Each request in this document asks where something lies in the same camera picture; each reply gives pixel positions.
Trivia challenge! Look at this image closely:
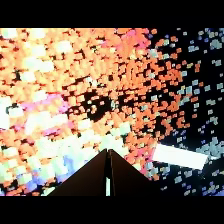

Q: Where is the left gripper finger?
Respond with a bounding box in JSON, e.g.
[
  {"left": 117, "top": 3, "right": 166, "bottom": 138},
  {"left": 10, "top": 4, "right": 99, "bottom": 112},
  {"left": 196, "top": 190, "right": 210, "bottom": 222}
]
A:
[{"left": 48, "top": 148, "right": 109, "bottom": 197}]

